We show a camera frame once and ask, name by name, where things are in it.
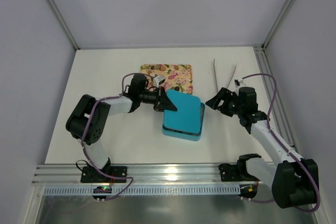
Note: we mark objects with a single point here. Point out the teal tin box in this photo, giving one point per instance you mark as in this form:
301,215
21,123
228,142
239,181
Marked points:
185,123

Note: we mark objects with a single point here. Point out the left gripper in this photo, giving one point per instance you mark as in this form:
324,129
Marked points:
160,100

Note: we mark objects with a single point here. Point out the slotted cable duct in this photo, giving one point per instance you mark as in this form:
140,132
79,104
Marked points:
143,190

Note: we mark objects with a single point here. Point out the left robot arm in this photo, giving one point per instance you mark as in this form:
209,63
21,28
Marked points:
87,121

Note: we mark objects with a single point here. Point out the floral serving tray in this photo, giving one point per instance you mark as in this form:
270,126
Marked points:
175,75

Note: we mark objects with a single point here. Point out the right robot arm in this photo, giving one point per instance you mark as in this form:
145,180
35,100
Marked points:
292,179

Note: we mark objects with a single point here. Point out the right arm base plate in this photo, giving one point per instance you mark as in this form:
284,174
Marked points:
237,173

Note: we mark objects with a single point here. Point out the metal tongs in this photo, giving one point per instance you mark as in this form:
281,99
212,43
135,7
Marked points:
215,75

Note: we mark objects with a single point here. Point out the teal tin lid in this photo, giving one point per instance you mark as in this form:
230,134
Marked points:
181,100

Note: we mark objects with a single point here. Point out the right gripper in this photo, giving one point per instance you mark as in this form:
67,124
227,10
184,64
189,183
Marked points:
227,103

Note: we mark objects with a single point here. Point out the aluminium rail frame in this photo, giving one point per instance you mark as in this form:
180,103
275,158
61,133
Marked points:
61,174

